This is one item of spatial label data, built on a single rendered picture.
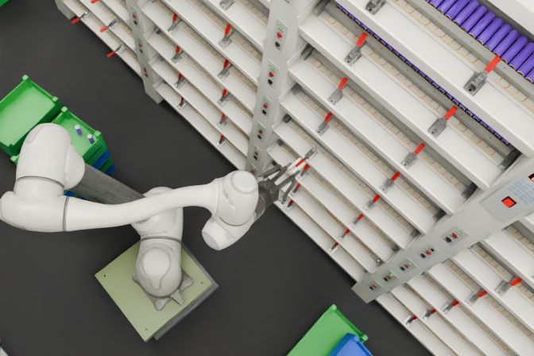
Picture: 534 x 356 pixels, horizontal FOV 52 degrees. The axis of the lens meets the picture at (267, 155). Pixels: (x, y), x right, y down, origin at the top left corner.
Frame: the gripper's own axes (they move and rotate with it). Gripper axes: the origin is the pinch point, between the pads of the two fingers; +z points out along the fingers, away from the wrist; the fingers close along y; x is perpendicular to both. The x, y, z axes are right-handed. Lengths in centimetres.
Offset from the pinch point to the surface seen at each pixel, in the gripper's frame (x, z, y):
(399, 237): -0.9, 8.5, 40.6
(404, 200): 19.0, 4.4, 33.3
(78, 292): -96, -58, -40
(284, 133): -0.9, 8.4, -11.8
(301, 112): 18.8, 3.8, -8.4
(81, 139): -54, -25, -80
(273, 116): 7.1, 4.5, -16.8
